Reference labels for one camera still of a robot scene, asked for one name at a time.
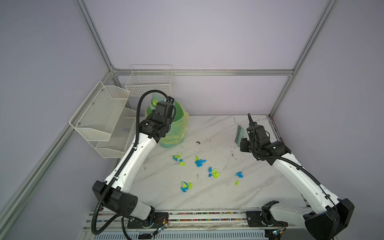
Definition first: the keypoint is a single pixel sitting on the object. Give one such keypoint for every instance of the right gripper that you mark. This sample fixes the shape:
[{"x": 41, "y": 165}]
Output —
[{"x": 242, "y": 145}]

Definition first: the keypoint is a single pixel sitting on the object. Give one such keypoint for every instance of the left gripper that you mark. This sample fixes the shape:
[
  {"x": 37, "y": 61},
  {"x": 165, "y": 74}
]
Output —
[{"x": 151, "y": 116}]

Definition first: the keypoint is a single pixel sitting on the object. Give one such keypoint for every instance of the green hand brush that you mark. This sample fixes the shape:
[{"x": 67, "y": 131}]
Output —
[{"x": 240, "y": 135}]

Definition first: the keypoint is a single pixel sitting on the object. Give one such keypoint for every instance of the green plastic dustpan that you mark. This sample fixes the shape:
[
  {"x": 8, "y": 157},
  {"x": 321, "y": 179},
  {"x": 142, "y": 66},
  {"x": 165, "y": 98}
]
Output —
[{"x": 157, "y": 97}]

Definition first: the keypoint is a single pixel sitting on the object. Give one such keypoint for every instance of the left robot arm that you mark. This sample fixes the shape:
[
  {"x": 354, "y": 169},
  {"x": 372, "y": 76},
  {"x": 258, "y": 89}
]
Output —
[{"x": 113, "y": 192}]

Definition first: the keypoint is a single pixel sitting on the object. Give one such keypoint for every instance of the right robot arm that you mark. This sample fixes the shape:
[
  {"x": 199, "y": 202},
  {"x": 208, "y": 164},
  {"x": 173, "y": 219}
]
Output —
[{"x": 325, "y": 215}]

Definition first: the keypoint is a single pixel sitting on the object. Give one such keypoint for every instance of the blue green scraps far left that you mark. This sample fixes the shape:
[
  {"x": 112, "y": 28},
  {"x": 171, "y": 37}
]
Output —
[{"x": 178, "y": 158}]

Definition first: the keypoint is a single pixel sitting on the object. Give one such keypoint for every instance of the blue green scraps middle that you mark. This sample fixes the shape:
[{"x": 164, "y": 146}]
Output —
[{"x": 213, "y": 173}]

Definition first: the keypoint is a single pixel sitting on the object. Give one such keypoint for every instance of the yellow bin liner bag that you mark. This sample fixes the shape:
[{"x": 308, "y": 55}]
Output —
[{"x": 177, "y": 132}]

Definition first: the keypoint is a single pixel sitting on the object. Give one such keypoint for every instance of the green trash bin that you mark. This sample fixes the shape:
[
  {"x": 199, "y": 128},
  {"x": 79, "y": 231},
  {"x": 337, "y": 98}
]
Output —
[{"x": 177, "y": 126}]

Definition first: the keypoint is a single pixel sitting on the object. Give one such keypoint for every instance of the blue scrap near right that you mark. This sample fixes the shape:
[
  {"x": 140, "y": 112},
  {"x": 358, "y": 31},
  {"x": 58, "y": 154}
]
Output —
[{"x": 239, "y": 174}]

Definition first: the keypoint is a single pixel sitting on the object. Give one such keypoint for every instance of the lower white mesh shelf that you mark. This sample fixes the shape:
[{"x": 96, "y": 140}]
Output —
[{"x": 121, "y": 138}]

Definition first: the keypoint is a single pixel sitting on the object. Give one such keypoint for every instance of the white mesh shelf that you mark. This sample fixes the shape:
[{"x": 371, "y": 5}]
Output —
[
  {"x": 121, "y": 138},
  {"x": 97, "y": 117}
]

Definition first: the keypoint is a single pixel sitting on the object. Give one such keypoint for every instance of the upper white mesh shelf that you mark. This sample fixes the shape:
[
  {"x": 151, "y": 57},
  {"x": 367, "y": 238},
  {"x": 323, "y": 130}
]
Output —
[{"x": 97, "y": 117}]

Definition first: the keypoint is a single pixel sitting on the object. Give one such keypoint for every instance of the white wire basket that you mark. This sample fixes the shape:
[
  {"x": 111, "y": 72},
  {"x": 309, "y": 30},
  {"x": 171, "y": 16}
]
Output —
[{"x": 144, "y": 78}]

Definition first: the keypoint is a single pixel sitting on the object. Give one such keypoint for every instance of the aluminium frame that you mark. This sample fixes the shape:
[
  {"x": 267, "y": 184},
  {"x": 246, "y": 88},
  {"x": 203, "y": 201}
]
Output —
[{"x": 19, "y": 201}]

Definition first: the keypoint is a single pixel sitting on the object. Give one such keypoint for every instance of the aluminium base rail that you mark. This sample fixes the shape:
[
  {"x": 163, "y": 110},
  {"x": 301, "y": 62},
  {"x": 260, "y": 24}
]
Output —
[{"x": 243, "y": 224}]

